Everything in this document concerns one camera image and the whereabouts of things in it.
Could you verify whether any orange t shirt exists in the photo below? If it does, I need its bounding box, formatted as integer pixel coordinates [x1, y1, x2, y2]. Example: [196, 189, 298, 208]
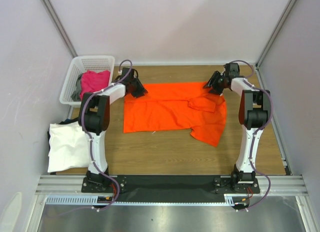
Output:
[123, 82, 227, 147]

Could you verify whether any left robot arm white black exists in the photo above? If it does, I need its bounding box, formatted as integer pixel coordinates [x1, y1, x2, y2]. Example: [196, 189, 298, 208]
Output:
[78, 67, 147, 192]

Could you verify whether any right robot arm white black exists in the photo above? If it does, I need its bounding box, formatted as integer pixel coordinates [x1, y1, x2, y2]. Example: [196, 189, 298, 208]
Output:
[203, 60, 274, 193]

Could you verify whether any pink t shirt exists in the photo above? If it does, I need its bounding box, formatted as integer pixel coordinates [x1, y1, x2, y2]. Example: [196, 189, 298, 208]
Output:
[79, 70, 111, 99]

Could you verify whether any white plastic laundry basket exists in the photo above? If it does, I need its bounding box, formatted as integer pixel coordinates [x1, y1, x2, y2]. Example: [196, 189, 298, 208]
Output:
[59, 55, 115, 108]

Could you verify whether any grey t shirt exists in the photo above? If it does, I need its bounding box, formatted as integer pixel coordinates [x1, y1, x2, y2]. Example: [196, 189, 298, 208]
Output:
[71, 74, 83, 102]

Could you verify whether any folded white t shirt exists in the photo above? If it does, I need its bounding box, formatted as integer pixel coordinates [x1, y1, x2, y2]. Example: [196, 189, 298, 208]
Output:
[47, 122, 91, 173]

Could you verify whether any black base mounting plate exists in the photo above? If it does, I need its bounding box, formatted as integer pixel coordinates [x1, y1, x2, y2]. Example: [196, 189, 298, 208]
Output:
[81, 175, 260, 203]

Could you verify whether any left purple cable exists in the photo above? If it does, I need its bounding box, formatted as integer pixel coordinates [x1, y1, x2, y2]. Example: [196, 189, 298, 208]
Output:
[47, 59, 133, 217]

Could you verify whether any white cable duct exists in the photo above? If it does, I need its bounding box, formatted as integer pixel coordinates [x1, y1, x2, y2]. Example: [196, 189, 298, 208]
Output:
[46, 194, 248, 206]

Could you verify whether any right aluminium corner post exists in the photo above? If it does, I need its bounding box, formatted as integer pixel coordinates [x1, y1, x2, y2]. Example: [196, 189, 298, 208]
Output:
[255, 0, 298, 69]

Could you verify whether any aluminium corner post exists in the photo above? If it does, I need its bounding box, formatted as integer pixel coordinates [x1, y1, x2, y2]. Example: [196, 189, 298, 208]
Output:
[255, 0, 298, 69]
[40, 0, 78, 58]

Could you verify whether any aluminium frame rail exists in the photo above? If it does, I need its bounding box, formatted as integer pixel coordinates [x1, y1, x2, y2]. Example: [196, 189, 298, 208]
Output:
[35, 175, 308, 196]

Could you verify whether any left aluminium corner post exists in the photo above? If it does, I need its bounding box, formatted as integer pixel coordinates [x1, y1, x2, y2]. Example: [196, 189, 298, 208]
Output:
[40, 0, 78, 58]

